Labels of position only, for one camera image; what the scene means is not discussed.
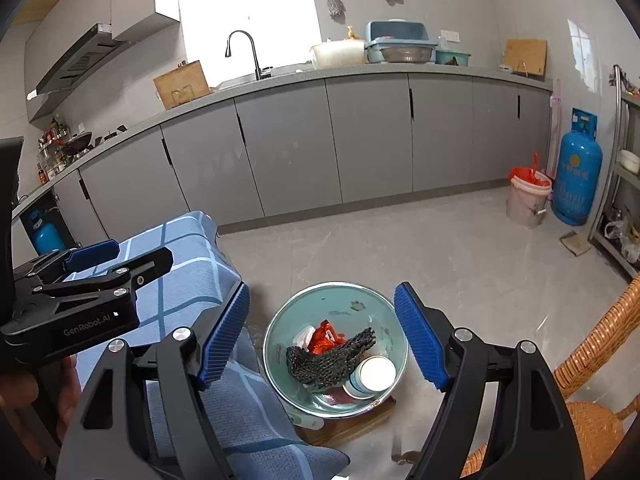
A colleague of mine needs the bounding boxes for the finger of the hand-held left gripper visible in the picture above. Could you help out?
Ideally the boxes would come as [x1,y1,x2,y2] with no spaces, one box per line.
[12,240,121,286]
[31,247,174,311]

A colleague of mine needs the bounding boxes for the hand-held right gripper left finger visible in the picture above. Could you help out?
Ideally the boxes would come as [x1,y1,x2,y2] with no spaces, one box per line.
[60,281,251,480]

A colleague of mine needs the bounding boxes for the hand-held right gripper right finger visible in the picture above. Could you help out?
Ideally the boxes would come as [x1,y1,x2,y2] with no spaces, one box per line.
[393,281,586,480]

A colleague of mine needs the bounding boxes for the teal metal trash bin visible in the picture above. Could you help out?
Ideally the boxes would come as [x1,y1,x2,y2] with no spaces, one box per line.
[263,282,410,418]

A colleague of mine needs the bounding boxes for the red wrapper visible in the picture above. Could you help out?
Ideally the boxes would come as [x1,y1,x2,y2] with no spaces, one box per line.
[306,321,347,356]

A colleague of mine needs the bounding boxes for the black foam net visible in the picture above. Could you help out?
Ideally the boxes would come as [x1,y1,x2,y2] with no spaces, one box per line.
[286,326,377,390]

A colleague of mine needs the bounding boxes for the person's left hand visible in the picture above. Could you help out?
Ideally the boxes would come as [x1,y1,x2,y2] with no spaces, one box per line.
[0,354,78,413]

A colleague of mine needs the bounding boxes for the blue checked cloth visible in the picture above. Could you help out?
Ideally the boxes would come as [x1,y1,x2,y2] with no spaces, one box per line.
[65,210,351,480]

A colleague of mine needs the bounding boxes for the small blue gas cylinder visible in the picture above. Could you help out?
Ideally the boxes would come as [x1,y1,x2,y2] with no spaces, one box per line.
[27,207,66,256]

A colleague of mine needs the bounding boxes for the black wok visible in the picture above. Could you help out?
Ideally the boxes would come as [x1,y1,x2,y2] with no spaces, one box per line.
[55,131,94,157]

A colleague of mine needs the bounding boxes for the spice rack with bottles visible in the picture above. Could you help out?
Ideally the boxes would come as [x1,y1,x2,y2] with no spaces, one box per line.
[37,116,68,183]

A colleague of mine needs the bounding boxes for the white bucket with red bag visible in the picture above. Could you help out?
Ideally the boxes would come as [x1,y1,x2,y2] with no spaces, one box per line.
[505,151,553,229]

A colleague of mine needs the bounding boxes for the cardboard piece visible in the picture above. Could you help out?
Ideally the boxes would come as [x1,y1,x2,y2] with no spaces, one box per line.
[560,231,593,258]

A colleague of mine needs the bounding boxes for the wooden cutting board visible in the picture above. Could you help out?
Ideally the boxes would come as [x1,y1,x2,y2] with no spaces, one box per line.
[504,38,547,78]
[153,60,212,110]

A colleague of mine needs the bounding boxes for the wicker chair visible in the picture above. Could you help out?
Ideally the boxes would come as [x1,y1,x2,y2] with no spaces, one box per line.
[460,275,640,480]

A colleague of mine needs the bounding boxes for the steel range hood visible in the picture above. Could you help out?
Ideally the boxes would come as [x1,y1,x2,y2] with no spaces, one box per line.
[29,24,132,101]

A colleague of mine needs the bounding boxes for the grey kitchen cabinets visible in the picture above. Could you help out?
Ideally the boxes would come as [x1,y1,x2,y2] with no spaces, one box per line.
[10,62,553,256]

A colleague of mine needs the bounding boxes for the large blue gas cylinder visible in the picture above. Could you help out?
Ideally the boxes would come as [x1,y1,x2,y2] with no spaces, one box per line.
[551,107,603,227]

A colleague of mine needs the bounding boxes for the dark kitchen faucet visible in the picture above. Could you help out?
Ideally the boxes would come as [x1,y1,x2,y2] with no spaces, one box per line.
[225,30,263,81]

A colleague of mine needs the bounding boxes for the white upper cabinet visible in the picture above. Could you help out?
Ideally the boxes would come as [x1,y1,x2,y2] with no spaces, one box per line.
[111,0,181,43]

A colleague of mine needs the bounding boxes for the bright window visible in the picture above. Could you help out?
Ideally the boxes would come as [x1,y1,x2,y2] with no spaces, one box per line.
[177,0,322,88]

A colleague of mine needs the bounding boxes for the white pot with lid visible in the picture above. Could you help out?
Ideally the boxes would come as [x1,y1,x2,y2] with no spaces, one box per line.
[309,26,367,70]

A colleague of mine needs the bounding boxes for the teal plastic basket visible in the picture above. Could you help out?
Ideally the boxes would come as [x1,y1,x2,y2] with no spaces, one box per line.
[435,49,472,67]

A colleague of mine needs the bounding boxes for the steel shelf rack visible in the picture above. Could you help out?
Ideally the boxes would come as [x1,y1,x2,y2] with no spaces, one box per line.
[587,65,640,281]

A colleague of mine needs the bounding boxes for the blue dish rack box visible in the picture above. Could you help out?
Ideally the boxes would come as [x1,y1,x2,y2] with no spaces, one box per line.
[364,20,437,64]

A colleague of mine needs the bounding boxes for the pink mop handle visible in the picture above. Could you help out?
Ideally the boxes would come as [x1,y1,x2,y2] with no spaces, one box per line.
[545,79,562,171]

